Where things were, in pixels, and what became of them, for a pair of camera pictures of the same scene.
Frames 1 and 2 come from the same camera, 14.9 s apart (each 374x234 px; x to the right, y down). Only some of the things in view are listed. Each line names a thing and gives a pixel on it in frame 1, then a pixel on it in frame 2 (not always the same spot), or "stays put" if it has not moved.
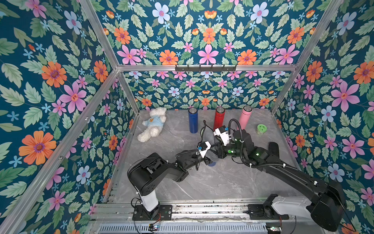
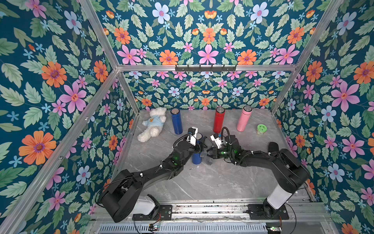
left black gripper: [208, 161] → [198, 148]
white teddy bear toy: [154, 125] stays put
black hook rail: [205, 69] stays put
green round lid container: [261, 129] stays put
